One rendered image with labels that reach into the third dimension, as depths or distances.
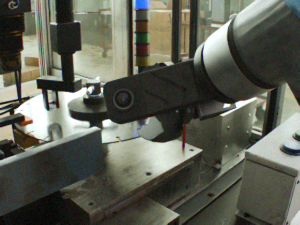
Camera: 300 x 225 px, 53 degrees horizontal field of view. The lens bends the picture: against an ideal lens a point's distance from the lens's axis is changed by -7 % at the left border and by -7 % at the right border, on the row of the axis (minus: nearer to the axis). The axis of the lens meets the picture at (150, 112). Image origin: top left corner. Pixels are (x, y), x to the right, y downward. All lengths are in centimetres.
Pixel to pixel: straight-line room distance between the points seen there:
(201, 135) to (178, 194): 19
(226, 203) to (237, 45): 49
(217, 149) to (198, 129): 7
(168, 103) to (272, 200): 36
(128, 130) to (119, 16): 75
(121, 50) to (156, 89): 92
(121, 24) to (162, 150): 66
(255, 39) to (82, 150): 27
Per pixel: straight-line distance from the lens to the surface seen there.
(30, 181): 40
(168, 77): 33
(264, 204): 64
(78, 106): 63
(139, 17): 87
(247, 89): 29
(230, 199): 73
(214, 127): 77
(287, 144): 63
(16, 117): 56
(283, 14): 24
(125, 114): 33
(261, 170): 60
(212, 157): 81
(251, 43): 26
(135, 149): 69
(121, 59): 125
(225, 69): 28
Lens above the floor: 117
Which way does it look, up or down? 21 degrees down
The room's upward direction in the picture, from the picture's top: straight up
